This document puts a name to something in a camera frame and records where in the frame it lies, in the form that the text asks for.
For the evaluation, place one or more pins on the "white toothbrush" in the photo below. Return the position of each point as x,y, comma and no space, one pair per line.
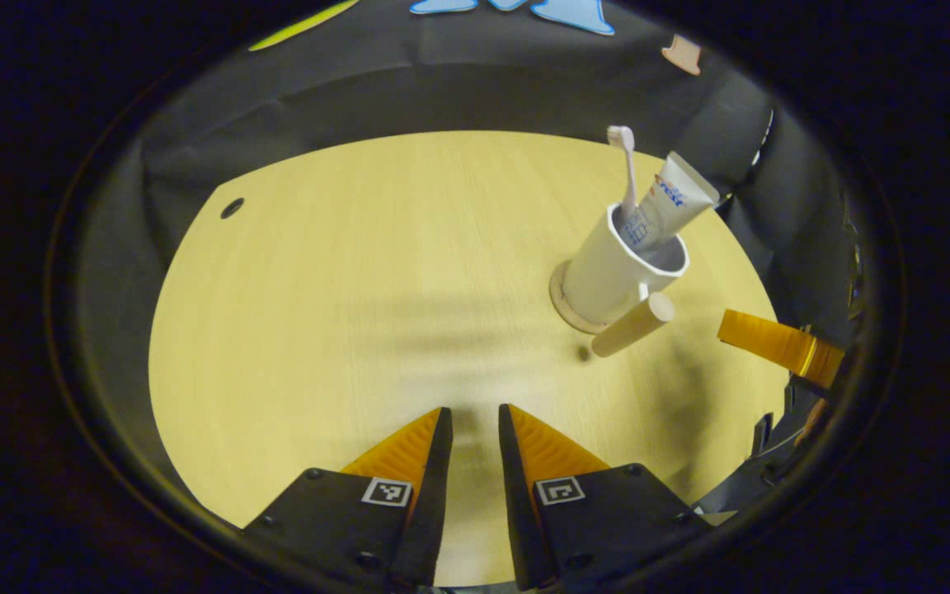
630,181

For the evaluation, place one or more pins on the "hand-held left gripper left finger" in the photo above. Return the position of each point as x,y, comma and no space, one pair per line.
434,511

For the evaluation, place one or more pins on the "black backdrop cloth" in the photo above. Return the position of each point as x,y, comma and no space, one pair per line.
442,91

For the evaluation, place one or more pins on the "white toothpaste tube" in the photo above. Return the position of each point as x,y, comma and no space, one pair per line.
677,202

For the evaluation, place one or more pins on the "round cork coaster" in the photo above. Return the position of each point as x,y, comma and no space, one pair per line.
556,297

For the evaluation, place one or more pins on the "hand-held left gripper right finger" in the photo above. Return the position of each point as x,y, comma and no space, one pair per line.
520,511

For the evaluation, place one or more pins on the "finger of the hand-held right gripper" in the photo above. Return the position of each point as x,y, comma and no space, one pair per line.
772,346

